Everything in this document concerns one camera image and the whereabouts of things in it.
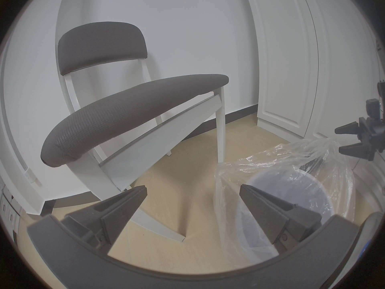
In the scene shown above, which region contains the white wall socket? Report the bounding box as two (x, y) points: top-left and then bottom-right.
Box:
(25, 167), (41, 188)

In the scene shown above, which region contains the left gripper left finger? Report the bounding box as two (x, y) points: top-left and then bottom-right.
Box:
(61, 185), (148, 255)

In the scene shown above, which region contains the grey and white chair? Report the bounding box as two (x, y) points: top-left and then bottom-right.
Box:
(40, 21), (230, 244)

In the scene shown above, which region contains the white trash bin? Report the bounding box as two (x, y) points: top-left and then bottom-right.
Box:
(237, 169), (333, 266)

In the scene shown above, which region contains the clear plastic bag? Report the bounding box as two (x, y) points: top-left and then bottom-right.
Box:
(214, 137), (357, 265)

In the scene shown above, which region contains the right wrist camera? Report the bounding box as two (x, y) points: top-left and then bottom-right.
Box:
(365, 98), (381, 121)

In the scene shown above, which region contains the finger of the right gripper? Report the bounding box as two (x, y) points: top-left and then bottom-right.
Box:
(339, 143), (372, 161)
(334, 120), (363, 135)

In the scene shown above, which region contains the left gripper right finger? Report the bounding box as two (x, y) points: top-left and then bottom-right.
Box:
(239, 184), (323, 253)

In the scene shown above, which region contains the white wardrobe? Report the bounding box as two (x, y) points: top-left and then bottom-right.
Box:
(241, 0), (385, 213)

